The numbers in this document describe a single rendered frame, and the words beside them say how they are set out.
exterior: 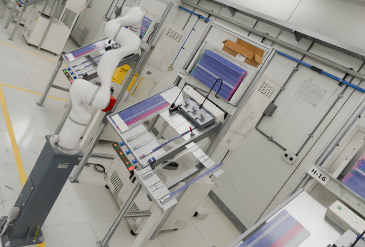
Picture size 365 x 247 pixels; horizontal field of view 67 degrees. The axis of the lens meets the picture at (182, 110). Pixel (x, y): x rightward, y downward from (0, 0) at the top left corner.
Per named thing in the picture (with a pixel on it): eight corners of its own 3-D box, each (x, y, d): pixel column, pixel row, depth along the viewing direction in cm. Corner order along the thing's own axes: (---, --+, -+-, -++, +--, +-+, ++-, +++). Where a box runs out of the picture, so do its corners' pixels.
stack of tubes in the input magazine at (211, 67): (227, 100, 216) (246, 70, 211) (189, 73, 250) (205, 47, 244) (235, 104, 225) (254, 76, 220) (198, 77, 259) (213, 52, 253)
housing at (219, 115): (216, 129, 225) (216, 116, 216) (182, 100, 258) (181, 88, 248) (224, 125, 228) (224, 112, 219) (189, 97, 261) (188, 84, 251)
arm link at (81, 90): (85, 127, 162) (104, 93, 157) (54, 113, 157) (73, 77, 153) (89, 121, 173) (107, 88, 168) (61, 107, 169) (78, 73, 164)
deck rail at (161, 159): (145, 172, 198) (143, 167, 194) (143, 171, 200) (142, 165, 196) (222, 127, 225) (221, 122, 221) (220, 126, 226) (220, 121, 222)
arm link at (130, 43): (79, 99, 167) (104, 111, 171) (76, 100, 155) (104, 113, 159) (119, 26, 169) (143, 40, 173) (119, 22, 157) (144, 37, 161)
